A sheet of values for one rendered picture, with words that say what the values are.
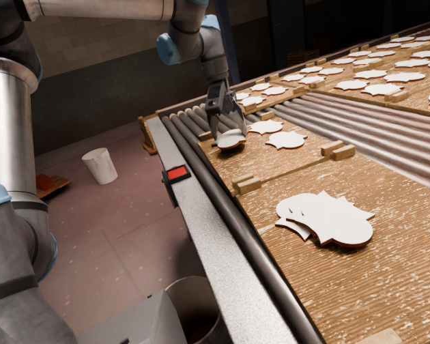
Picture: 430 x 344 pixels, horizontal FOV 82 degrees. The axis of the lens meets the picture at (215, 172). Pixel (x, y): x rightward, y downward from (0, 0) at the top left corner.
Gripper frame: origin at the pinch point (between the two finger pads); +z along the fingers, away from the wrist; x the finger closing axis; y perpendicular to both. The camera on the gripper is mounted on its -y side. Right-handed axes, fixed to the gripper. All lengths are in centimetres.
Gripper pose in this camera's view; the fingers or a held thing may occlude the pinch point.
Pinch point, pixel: (229, 137)
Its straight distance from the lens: 83.8
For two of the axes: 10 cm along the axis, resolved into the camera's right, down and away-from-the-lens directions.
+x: -9.4, 1.0, 3.3
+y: 2.4, -4.9, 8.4
